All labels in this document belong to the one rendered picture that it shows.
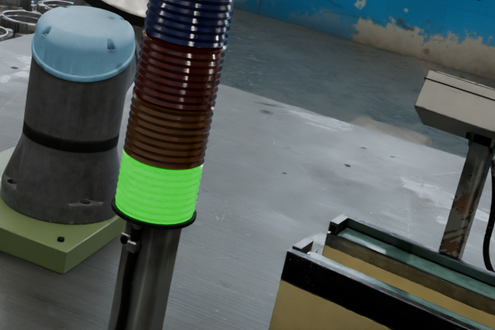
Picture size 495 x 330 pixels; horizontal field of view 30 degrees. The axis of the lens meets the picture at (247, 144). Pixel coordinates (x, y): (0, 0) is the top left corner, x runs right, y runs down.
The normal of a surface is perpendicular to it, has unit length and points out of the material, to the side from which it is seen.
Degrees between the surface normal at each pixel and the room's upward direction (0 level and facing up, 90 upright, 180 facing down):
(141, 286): 90
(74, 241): 0
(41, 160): 72
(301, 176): 0
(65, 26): 8
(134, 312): 90
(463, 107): 60
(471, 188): 90
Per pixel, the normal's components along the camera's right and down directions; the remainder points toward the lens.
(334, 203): 0.19, -0.93
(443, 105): -0.33, -0.29
